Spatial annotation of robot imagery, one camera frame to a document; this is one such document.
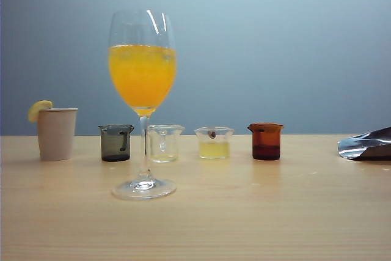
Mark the clear empty measuring cup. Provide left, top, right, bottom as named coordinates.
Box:
left=146, top=124, right=185, bottom=164

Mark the clear measuring cup brown dot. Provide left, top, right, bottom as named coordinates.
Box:
left=194, top=125, right=235, bottom=160

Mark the white paper cup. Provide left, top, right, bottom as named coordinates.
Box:
left=37, top=108, right=79, bottom=161

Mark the amber glass measuring cup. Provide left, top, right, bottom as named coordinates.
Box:
left=247, top=122, right=285, bottom=161

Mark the yellow lemon slice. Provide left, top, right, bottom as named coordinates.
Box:
left=27, top=100, right=53, bottom=123

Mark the grey glass measuring cup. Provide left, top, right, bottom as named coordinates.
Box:
left=97, top=124, right=135, bottom=163

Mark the silver foil bag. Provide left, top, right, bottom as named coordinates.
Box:
left=337, top=126, right=391, bottom=161

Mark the wine glass with orange juice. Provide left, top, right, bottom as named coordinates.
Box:
left=108, top=9, right=178, bottom=201

